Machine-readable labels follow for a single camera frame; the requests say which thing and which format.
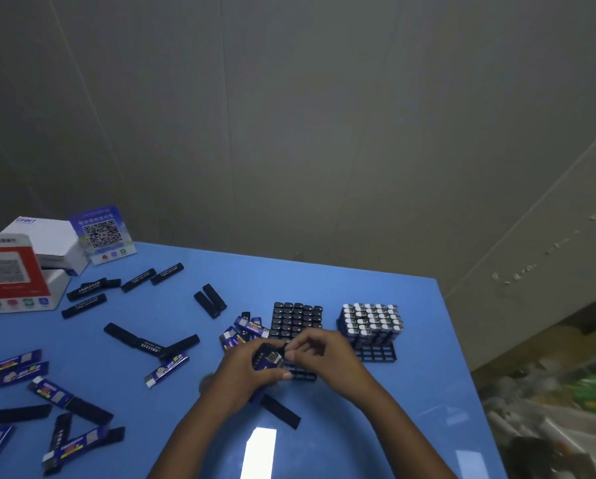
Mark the person's left hand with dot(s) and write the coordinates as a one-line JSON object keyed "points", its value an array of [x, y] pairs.
{"points": [[238, 376]]}

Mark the person's right hand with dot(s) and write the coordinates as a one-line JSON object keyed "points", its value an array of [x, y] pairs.
{"points": [[335, 364]]}

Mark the black grid tray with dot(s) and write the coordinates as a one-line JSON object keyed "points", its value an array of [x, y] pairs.
{"points": [[303, 376], [377, 354]]}

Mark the black slim lighter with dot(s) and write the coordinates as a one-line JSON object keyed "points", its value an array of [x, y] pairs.
{"points": [[280, 411]]}

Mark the row of blue lighters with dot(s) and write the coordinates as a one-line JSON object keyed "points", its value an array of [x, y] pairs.
{"points": [[372, 321]]}

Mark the row of black lighters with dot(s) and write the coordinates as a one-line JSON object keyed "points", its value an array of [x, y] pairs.
{"points": [[298, 316]]}

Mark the pile of mixed lighters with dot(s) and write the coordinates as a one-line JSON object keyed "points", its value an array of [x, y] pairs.
{"points": [[165, 369]]}

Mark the person's right forearm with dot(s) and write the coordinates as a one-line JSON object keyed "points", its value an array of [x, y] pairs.
{"points": [[407, 439]]}

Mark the person's left forearm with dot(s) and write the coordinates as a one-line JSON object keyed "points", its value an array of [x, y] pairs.
{"points": [[188, 439]]}

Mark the dark round disc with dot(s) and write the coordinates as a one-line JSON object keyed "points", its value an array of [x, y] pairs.
{"points": [[208, 384]]}

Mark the blue code sign stand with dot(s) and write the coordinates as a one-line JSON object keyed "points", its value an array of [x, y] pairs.
{"points": [[102, 234]]}

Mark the crumpled clear plastic bags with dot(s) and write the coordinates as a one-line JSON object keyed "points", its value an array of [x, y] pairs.
{"points": [[552, 419]]}

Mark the white cardboard box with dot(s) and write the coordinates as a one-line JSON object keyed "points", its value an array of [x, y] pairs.
{"points": [[43, 236]]}

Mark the red code sign stand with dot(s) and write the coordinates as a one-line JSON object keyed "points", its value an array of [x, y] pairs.
{"points": [[8, 274]]}

